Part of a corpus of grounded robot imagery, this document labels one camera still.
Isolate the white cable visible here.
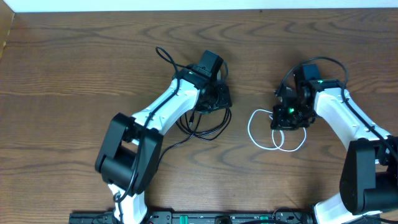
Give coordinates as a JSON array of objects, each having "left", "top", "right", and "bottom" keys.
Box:
[{"left": 247, "top": 108, "right": 307, "bottom": 152}]

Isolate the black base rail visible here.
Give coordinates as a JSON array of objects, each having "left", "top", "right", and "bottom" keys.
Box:
[{"left": 68, "top": 210, "right": 315, "bottom": 224}]

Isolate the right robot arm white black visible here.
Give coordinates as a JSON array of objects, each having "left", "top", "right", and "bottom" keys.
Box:
[{"left": 271, "top": 64, "right": 397, "bottom": 223}]

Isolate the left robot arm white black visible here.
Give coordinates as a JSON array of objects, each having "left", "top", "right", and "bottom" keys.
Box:
[{"left": 95, "top": 47, "right": 233, "bottom": 223}]

